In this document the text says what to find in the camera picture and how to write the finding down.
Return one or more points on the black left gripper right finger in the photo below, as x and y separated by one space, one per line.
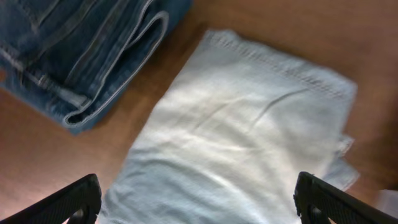
318 202

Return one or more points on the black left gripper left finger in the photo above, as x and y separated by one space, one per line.
77 203

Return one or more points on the clear plastic storage bin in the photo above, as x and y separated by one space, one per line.
387 202

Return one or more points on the light blue folded jeans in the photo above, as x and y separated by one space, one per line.
227 141

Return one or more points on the dark blue folded jeans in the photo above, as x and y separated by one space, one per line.
72 59

